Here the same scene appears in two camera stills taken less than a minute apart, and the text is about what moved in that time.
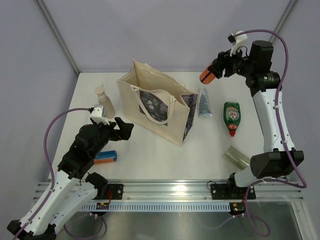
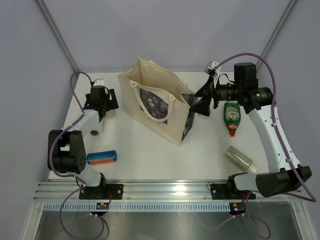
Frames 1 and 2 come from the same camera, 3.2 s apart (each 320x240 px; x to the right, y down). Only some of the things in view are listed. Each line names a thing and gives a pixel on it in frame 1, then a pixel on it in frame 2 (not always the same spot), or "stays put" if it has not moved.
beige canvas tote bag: [157, 103] stays put
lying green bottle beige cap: [237, 158] stays put
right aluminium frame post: [283, 18] stays put
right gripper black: [225, 61] to [203, 107]
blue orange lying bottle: [107, 156] stays put
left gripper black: [124, 132] to [113, 105]
